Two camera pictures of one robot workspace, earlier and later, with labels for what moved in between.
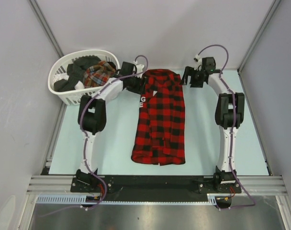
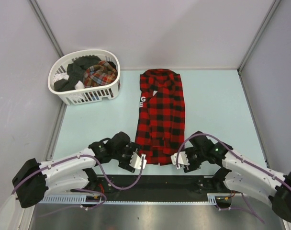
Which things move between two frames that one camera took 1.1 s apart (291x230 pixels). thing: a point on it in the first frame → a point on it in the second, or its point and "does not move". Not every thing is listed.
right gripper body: [196, 78] → [195, 157]
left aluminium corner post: [41, 19] does not move
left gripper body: [134, 85] → [124, 162]
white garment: [79, 85] does not move
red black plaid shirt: [159, 137] does not move
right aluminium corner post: [268, 17] does not move
